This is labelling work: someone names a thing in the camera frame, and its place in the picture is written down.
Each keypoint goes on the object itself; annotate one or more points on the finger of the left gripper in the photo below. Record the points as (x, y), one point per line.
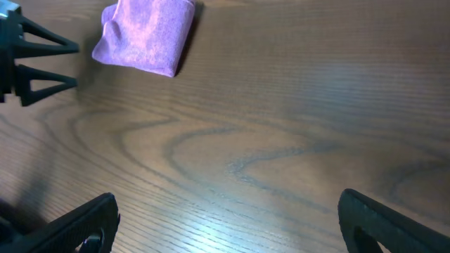
(31, 40)
(33, 85)

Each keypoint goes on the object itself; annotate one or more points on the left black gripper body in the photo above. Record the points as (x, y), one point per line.
(7, 61)

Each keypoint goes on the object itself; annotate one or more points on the pink microfiber cloth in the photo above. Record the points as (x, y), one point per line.
(148, 35)

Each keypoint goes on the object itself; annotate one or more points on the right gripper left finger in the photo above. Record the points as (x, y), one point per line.
(91, 227)

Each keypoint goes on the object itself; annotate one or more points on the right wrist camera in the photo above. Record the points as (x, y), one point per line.
(7, 6)

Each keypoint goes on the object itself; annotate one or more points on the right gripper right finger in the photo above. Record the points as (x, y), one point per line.
(366, 225)

